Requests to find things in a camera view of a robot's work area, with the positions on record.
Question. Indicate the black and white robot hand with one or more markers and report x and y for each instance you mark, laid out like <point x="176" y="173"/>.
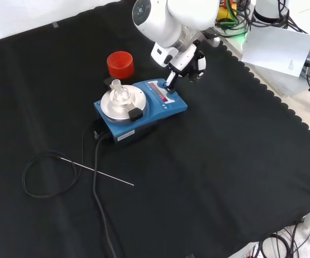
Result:
<point x="191" y="63"/>

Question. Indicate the heater with blue base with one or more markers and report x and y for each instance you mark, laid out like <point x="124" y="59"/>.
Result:
<point x="149" y="118"/>

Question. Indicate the yellow stop button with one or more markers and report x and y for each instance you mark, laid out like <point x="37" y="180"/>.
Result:
<point x="226" y="12"/>

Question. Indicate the red ribbed plastic cup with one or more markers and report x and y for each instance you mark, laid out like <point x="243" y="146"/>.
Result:
<point x="120" y="65"/>

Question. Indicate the clear round-bottom glass flask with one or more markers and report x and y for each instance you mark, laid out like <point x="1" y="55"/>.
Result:
<point x="119" y="92"/>

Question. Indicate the pale white board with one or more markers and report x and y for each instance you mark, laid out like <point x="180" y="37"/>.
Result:
<point x="278" y="49"/>

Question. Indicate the black bench cloth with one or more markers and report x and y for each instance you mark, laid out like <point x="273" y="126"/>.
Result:
<point x="197" y="161"/>

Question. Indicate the small grey tape piece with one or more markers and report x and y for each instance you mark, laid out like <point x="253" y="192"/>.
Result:
<point x="55" y="24"/>

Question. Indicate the thin metal probe rod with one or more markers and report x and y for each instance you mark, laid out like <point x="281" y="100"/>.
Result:
<point x="98" y="171"/>

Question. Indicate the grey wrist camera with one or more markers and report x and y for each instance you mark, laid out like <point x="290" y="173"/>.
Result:
<point x="212" y="40"/>

